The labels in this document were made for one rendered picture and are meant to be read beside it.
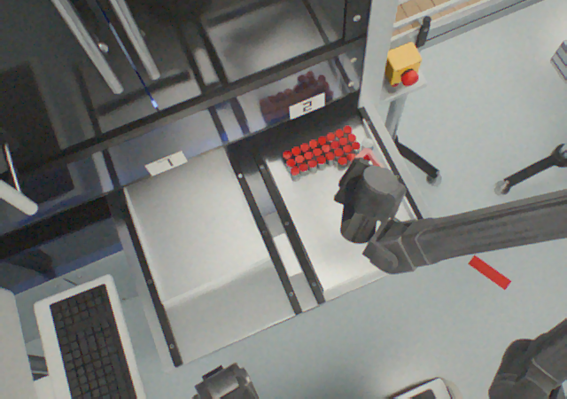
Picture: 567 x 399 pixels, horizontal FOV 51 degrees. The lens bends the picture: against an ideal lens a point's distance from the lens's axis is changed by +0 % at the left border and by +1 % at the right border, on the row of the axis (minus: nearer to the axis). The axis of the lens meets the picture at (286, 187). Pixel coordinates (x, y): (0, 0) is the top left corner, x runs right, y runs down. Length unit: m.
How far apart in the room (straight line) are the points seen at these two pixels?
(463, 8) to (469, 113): 0.98
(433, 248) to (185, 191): 0.73
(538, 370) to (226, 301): 0.70
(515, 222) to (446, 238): 0.11
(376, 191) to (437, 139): 1.60
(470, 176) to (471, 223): 1.59
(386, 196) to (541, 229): 0.22
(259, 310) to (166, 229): 0.30
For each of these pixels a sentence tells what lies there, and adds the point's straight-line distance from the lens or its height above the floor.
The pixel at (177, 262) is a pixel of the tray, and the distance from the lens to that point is 1.41.
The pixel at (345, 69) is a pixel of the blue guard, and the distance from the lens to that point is 1.29.
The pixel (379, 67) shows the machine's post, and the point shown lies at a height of 1.06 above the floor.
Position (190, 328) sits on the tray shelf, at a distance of 1.38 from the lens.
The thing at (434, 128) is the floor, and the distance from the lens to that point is 2.50.
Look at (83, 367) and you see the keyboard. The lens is 1.50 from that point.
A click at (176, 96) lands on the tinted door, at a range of 1.14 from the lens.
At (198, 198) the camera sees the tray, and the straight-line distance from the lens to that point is 1.45.
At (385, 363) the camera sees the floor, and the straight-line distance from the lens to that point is 2.24.
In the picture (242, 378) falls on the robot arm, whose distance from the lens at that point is 0.85.
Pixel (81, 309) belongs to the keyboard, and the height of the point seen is 0.83.
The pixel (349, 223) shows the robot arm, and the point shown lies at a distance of 0.94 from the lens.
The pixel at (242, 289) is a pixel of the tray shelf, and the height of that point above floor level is 0.88.
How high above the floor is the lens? 2.22
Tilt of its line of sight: 70 degrees down
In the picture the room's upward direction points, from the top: 9 degrees counter-clockwise
